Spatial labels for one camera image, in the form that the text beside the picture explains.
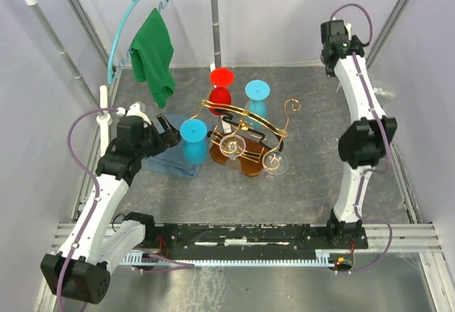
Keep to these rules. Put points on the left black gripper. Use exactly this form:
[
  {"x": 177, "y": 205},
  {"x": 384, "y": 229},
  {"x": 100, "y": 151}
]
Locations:
[{"x": 169, "y": 138}]

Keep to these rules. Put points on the blue wine glass front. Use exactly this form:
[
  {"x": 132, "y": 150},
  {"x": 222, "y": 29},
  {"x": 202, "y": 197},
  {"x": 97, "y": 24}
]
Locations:
[{"x": 193, "y": 133}]

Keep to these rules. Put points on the blue wine glass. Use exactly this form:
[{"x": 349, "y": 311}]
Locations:
[
  {"x": 193, "y": 133},
  {"x": 257, "y": 92}
]

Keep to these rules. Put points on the blue wine glass back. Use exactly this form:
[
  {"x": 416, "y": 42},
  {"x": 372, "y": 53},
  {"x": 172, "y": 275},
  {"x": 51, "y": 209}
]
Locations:
[{"x": 257, "y": 92}]

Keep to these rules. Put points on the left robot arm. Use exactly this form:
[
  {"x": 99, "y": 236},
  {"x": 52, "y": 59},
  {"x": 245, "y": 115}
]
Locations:
[{"x": 82, "y": 268}]

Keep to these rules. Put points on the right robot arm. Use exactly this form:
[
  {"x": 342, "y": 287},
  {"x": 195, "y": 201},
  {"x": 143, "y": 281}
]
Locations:
[{"x": 366, "y": 141}]

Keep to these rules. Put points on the clear wine glass middle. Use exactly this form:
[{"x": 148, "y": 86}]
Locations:
[{"x": 232, "y": 146}]

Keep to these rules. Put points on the clear wine glass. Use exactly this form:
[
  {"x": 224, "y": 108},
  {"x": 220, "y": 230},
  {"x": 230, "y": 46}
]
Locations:
[
  {"x": 274, "y": 163},
  {"x": 232, "y": 146}
]

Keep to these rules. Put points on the red wine glass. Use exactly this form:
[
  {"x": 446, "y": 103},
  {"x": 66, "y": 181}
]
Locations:
[{"x": 221, "y": 78}]

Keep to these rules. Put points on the clear wine glass front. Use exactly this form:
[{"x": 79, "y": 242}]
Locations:
[{"x": 274, "y": 163}]

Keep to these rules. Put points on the folded blue cloth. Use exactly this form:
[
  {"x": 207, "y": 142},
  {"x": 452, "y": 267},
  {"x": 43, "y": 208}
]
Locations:
[{"x": 172, "y": 162}]

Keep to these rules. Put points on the green cloth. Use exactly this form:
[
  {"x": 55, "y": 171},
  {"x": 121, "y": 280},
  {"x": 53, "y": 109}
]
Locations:
[{"x": 151, "y": 53}]

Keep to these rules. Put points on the teal clothes hanger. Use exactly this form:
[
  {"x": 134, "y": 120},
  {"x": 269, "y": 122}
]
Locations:
[{"x": 121, "y": 31}]

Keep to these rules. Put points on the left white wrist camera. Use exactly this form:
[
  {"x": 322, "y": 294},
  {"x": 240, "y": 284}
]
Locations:
[{"x": 134, "y": 115}]

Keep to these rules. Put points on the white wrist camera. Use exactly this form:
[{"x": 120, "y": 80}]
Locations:
[
  {"x": 348, "y": 27},
  {"x": 134, "y": 115}
]

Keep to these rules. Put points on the gold wire wine glass rack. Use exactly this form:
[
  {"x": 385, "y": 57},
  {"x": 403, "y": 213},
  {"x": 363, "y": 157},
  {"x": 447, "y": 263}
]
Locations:
[{"x": 260, "y": 135}]

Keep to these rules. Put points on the white clothes rail frame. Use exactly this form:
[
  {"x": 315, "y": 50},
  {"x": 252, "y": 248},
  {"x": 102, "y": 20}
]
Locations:
[{"x": 104, "y": 120}]

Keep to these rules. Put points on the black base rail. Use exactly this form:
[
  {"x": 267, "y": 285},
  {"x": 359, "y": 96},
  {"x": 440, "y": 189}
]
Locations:
[{"x": 235, "y": 242}]

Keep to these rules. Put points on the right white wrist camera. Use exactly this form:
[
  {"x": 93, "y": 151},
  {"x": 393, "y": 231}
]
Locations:
[{"x": 348, "y": 27}]

